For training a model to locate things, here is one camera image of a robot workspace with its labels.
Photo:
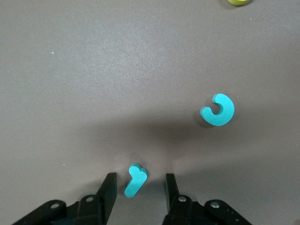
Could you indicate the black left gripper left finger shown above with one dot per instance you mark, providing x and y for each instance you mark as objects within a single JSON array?
[{"x": 103, "y": 201}]

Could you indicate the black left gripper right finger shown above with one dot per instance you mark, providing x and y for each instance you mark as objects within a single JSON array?
[{"x": 174, "y": 201}]

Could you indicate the teal foam letter r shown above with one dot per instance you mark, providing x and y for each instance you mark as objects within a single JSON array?
[{"x": 136, "y": 182}]

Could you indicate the teal foam letter c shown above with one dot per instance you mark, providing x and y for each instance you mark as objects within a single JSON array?
[{"x": 227, "y": 112}]

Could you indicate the yellow foam letter a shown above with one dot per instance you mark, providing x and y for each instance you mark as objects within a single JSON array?
[{"x": 236, "y": 2}]

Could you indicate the brown table cover sheet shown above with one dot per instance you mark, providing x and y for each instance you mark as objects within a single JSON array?
[{"x": 117, "y": 70}]

